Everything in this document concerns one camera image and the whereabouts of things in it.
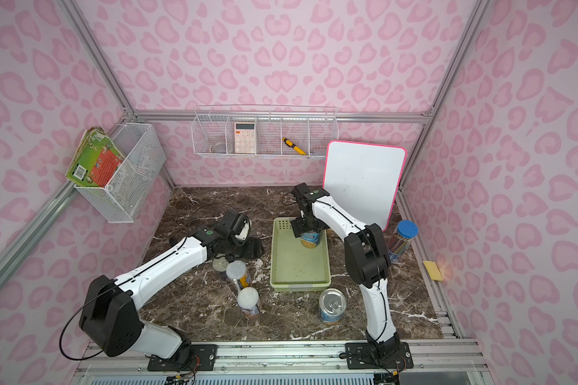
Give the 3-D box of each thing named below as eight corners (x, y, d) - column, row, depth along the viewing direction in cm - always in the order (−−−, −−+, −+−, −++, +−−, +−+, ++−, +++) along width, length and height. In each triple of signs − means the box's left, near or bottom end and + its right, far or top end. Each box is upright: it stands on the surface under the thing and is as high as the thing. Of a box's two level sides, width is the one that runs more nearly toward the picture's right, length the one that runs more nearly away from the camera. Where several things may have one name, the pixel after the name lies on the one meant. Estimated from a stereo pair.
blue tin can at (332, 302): (319, 325, 81) (321, 315, 72) (317, 300, 86) (319, 288, 77) (342, 325, 81) (348, 315, 72) (340, 300, 86) (344, 288, 77)
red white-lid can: (243, 318, 83) (236, 307, 73) (245, 299, 87) (239, 286, 77) (261, 318, 83) (256, 307, 73) (262, 299, 87) (258, 286, 77)
